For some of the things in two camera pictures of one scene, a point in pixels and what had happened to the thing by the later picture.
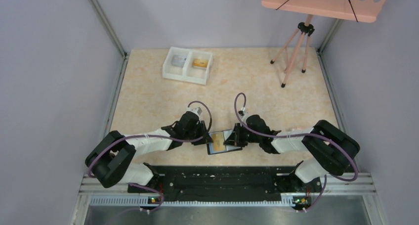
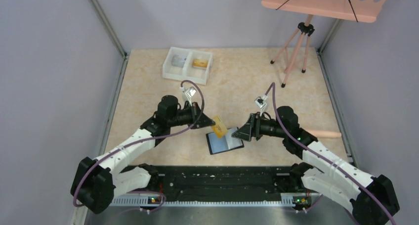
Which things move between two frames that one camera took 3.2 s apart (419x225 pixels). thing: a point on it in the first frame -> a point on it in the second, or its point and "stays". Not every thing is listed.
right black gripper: [238, 134] -> [255, 126]
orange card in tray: [201, 64] stays
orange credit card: [218, 139] -> [220, 128]
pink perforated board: [362, 4] stays
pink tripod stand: [305, 28] stays
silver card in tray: [178, 60] stays
